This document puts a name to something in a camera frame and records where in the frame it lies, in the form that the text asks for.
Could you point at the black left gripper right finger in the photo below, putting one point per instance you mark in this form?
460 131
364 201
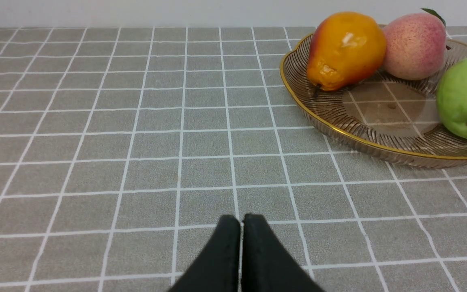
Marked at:
266 264

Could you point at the gold-rimmed glass fruit plate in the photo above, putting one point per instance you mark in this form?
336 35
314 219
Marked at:
383 116

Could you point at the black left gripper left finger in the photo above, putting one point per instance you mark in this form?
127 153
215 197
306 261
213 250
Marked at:
216 267

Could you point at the grey checked tablecloth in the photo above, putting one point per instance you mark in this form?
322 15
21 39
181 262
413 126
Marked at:
120 148

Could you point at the orange yellow pear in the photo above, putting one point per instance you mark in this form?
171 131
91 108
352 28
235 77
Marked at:
347 47

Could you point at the pink peach with leaf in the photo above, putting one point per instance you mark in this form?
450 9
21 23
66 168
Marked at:
416 45

